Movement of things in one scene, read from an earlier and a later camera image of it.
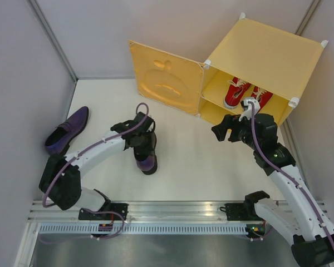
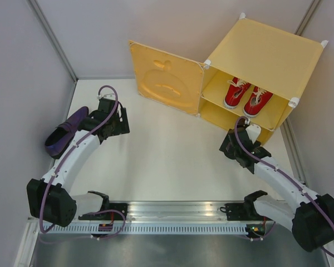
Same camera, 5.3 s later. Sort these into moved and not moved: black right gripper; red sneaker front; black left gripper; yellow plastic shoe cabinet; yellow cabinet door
Moved: black right gripper; black left gripper
Not moved: yellow cabinet door; yellow plastic shoe cabinet; red sneaker front
